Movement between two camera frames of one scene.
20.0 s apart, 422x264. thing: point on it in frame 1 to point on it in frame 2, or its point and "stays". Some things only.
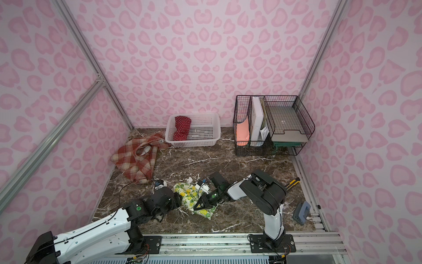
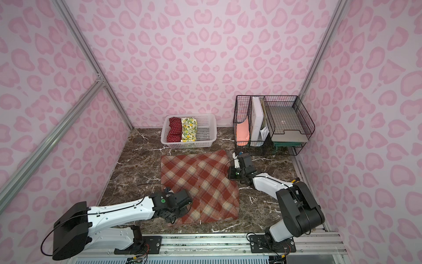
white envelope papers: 264,132 stays
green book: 278,144 stays
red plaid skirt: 135,157 to 214,194
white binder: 257,118 stays
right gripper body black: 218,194 to 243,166
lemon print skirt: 190,194 to 189,126
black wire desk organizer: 270,125 stays
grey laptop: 288,127 stays
